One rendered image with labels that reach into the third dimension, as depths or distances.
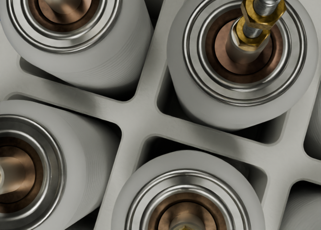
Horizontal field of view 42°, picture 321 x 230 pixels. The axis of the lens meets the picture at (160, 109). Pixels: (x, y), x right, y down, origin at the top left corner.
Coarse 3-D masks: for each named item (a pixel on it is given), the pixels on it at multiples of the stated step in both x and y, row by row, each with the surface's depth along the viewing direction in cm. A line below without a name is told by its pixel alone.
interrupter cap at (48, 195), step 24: (0, 120) 26; (24, 120) 26; (0, 144) 26; (24, 144) 26; (48, 144) 26; (24, 168) 26; (48, 168) 26; (24, 192) 26; (48, 192) 26; (0, 216) 26; (24, 216) 26; (48, 216) 26
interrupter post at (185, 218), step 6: (180, 216) 25; (186, 216) 24; (192, 216) 24; (174, 222) 23; (180, 222) 22; (186, 222) 22; (192, 222) 22; (198, 222) 23; (174, 228) 22; (192, 228) 22; (198, 228) 22; (204, 228) 24
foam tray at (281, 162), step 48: (144, 0) 40; (0, 48) 34; (0, 96) 34; (48, 96) 34; (96, 96) 34; (144, 96) 33; (144, 144) 34; (192, 144) 33; (240, 144) 32; (288, 144) 32; (288, 192) 32
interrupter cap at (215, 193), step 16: (160, 176) 25; (176, 176) 25; (192, 176) 25; (208, 176) 25; (144, 192) 25; (160, 192) 25; (176, 192) 25; (192, 192) 25; (208, 192) 25; (224, 192) 25; (128, 208) 25; (144, 208) 25; (160, 208) 25; (176, 208) 25; (192, 208) 25; (208, 208) 25; (224, 208) 25; (240, 208) 25; (128, 224) 25; (144, 224) 25; (160, 224) 25; (208, 224) 25; (224, 224) 25; (240, 224) 25
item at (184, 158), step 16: (160, 160) 26; (176, 160) 26; (192, 160) 26; (208, 160) 26; (144, 176) 26; (224, 176) 25; (240, 176) 26; (128, 192) 26; (240, 192) 25; (256, 208) 25; (112, 224) 26; (256, 224) 25
